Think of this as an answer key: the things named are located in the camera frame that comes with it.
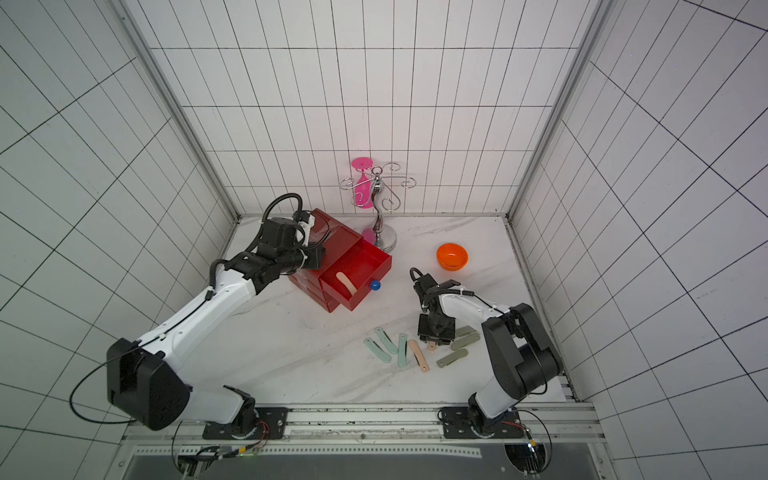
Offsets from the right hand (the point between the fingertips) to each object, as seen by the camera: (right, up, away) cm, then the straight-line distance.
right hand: (429, 334), depth 89 cm
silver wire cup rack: (-15, +30, +21) cm, 39 cm away
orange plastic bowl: (+10, +23, +15) cm, 29 cm away
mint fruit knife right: (-8, -3, -4) cm, 10 cm away
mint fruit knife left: (-15, -4, -4) cm, 16 cm away
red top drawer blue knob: (-16, +17, -11) cm, 26 cm away
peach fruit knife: (-26, +19, -6) cm, 33 cm away
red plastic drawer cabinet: (-24, +21, -5) cm, 32 cm away
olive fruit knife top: (+10, +2, -2) cm, 11 cm away
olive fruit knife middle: (+10, -2, -1) cm, 10 cm away
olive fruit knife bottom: (+6, -5, -4) cm, 9 cm away
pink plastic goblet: (-21, +47, +14) cm, 53 cm away
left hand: (-31, +24, -7) cm, 40 cm away
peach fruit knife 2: (0, -3, -4) cm, 4 cm away
